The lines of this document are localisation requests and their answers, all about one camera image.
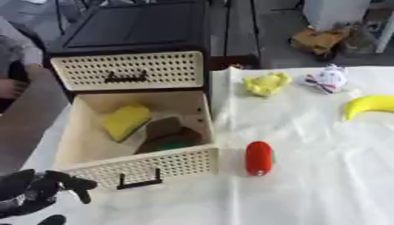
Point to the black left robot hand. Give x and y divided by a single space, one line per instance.
31 189

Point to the pale open drawer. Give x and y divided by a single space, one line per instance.
102 164

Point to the pale closed drawer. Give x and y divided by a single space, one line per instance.
128 70

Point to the yellow sponge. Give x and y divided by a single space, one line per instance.
126 121

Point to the person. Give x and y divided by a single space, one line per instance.
13 73

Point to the brown and green toy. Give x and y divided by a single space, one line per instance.
169 136

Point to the black cabinet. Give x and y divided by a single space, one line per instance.
136 27

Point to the red cylinder toy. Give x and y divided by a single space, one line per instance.
258 158

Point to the yellow soft toy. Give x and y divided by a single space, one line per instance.
265 83

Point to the white soft toy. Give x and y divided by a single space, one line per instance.
328 78

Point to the brown bag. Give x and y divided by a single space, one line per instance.
319 41

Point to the yellow toy banana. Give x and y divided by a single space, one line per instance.
367 105

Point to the white cabinet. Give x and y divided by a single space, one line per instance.
333 13

